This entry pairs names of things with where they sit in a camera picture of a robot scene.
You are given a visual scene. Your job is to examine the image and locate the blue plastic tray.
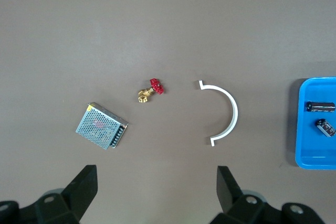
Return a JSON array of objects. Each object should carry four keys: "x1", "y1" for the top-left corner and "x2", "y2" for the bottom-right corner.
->
[{"x1": 294, "y1": 77, "x2": 336, "y2": 170}]

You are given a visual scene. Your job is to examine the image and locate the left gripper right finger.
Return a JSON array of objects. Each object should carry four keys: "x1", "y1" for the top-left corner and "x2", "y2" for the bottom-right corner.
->
[{"x1": 211, "y1": 165, "x2": 284, "y2": 224}]

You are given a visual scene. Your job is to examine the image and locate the white curved plastic bracket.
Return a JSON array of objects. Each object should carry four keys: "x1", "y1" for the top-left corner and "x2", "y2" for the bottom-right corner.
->
[{"x1": 196, "y1": 79, "x2": 239, "y2": 147}]

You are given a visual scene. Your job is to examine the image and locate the metal mesh power supply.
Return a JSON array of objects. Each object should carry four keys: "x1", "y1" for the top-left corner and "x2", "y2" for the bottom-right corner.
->
[{"x1": 75, "y1": 101, "x2": 129, "y2": 151}]

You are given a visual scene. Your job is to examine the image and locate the brass valve red handle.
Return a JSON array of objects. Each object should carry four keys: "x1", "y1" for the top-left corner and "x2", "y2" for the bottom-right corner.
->
[{"x1": 138, "y1": 78, "x2": 165, "y2": 104}]

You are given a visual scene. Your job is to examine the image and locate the dark electrolytic capacitor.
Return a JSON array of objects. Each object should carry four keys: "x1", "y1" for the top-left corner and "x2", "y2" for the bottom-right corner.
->
[{"x1": 304, "y1": 100, "x2": 336, "y2": 114}]

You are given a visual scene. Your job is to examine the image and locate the small black terminal block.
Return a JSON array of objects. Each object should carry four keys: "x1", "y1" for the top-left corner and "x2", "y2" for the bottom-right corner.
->
[{"x1": 314, "y1": 118, "x2": 336, "y2": 138}]

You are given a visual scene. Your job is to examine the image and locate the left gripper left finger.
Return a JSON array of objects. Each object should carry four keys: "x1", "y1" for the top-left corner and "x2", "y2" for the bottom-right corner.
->
[{"x1": 19, "y1": 165, "x2": 99, "y2": 224}]

